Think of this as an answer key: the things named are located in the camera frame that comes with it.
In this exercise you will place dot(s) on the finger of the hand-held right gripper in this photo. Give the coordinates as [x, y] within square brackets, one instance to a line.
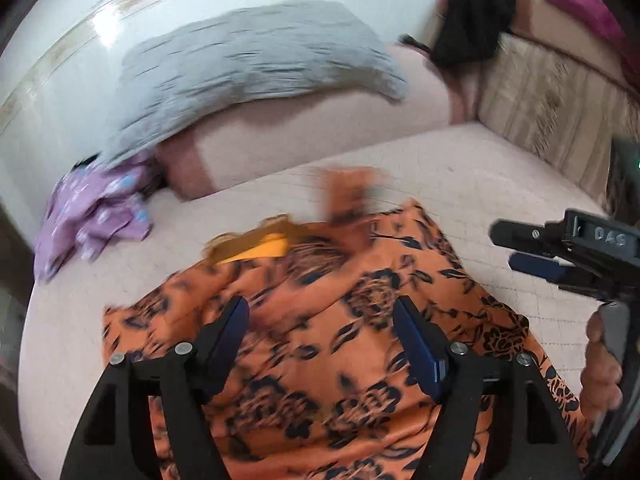
[525, 236]
[535, 265]

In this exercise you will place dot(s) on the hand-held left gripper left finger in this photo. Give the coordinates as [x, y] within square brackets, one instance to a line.
[231, 327]

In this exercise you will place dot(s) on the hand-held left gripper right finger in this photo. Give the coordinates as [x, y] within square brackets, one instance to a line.
[419, 352]

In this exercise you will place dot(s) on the orange black floral garment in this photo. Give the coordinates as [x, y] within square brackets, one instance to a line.
[350, 360]

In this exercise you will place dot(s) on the person's right hand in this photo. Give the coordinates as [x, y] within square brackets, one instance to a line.
[600, 375]

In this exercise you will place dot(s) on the beige striped cushion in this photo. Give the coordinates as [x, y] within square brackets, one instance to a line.
[550, 100]

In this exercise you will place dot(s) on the purple floral cloth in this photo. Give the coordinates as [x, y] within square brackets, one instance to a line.
[95, 215]

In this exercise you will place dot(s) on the tan pillow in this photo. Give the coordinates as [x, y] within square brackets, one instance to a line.
[555, 25]

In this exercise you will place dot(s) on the black cloth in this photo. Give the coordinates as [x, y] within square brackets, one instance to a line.
[470, 20]

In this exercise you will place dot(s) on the pink bolster pillow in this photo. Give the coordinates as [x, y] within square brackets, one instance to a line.
[325, 125]

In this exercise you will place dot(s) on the magenta cloth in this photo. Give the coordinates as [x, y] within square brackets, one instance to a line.
[585, 5]

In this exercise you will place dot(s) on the grey quilted blanket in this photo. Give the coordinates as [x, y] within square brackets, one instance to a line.
[250, 60]

